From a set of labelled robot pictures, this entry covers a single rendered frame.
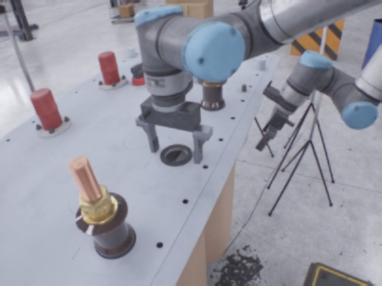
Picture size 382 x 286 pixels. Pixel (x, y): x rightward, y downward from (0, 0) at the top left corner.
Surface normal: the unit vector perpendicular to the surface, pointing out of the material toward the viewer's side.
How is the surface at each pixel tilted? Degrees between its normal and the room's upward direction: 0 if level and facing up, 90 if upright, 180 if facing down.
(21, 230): 0
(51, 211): 0
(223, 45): 90
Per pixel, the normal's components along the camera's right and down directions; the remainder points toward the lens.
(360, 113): -0.17, 0.68
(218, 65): 0.55, 0.48
